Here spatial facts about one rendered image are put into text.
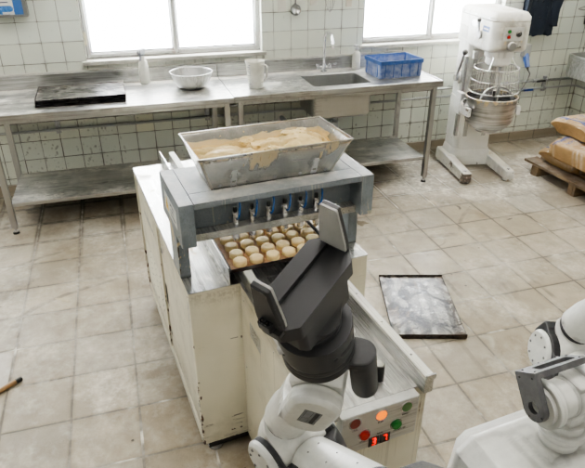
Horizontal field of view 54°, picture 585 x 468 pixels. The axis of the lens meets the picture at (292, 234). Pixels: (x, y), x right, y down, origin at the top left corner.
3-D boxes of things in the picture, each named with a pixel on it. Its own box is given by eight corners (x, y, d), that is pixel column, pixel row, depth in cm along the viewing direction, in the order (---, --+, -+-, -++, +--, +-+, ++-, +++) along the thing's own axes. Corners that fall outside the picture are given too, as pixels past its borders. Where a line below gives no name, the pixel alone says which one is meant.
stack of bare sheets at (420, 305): (378, 278, 361) (379, 274, 360) (441, 279, 361) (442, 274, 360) (393, 338, 309) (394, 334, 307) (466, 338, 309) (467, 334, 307)
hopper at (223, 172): (181, 169, 210) (177, 133, 204) (318, 149, 229) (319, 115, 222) (201, 200, 187) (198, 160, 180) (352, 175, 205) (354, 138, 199)
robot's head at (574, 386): (614, 430, 75) (633, 379, 70) (554, 454, 71) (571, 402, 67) (575, 396, 80) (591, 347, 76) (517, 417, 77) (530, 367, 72)
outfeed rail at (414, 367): (221, 155, 319) (220, 143, 316) (226, 154, 320) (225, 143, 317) (424, 395, 156) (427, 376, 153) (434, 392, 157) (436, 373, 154)
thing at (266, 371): (247, 444, 246) (237, 268, 203) (318, 421, 257) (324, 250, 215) (313, 601, 189) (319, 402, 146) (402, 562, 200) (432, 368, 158)
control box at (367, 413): (334, 448, 158) (336, 411, 151) (408, 422, 166) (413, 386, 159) (340, 458, 155) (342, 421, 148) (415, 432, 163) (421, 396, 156)
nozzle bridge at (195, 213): (167, 251, 225) (158, 171, 209) (331, 219, 250) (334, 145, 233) (187, 294, 199) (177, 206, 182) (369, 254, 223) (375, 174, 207)
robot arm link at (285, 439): (316, 354, 84) (287, 395, 100) (262, 393, 79) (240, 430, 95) (363, 412, 81) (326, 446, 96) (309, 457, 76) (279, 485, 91)
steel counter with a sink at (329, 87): (8, 237, 409) (-39, 63, 351) (19, 198, 468) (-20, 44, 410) (431, 182, 496) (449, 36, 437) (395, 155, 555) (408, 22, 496)
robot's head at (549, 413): (611, 418, 70) (596, 357, 71) (558, 438, 67) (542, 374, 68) (572, 409, 76) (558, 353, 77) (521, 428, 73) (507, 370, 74)
